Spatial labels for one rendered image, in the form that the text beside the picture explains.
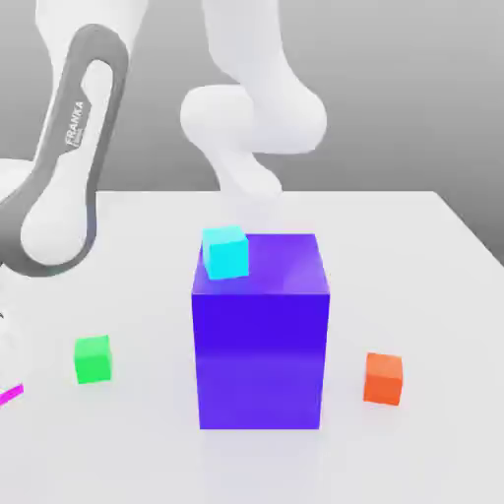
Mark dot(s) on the small green cube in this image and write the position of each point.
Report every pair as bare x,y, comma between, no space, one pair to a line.
93,360

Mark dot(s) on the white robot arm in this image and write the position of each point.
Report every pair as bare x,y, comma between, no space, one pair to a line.
271,114

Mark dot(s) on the small orange cube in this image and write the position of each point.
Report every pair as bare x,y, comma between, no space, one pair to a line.
382,380

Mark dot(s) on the small cyan cube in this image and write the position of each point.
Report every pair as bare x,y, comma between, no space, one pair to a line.
226,254

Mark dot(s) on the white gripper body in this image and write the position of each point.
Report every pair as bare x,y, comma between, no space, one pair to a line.
8,350

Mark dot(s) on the large blue box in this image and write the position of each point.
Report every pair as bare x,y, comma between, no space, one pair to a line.
258,354

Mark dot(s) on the small magenta cube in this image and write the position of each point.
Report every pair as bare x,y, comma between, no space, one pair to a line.
12,395

